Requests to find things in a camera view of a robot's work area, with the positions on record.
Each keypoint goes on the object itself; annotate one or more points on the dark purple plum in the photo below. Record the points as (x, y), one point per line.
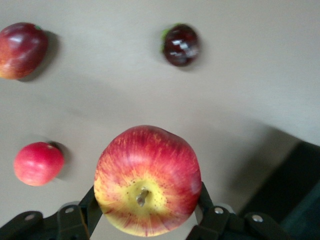
(181, 46)

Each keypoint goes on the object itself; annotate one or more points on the red yellow apple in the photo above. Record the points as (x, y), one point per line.
(150, 175)

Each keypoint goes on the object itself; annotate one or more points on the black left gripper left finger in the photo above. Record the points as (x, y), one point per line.
(72, 225)

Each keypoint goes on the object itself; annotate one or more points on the red orange mango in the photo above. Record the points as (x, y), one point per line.
(20, 52)

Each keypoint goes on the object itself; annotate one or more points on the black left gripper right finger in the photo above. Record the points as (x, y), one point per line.
(217, 225)

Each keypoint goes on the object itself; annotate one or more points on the brown table mat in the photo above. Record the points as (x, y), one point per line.
(125, 100)

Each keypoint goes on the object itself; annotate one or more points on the black plastic tray box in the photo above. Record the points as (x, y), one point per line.
(300, 187)

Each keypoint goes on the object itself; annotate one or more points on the red pomegranate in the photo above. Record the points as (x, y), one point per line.
(37, 165)

